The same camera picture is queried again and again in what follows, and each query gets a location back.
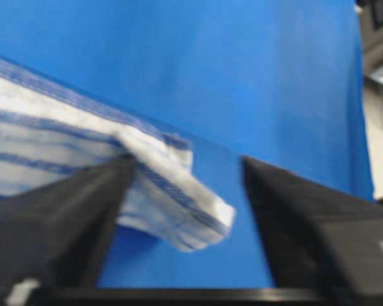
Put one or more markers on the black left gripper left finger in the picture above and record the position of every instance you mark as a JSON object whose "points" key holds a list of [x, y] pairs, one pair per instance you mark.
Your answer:
{"points": [[58, 235]]}

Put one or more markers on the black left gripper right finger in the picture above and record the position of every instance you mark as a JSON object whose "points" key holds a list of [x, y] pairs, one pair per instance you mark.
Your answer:
{"points": [[316, 237]]}

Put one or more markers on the blue white striped towel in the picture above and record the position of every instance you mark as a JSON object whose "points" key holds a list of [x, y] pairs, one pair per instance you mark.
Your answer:
{"points": [[49, 132]]}

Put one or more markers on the blue table cloth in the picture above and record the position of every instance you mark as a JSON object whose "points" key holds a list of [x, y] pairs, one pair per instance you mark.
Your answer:
{"points": [[280, 81]]}

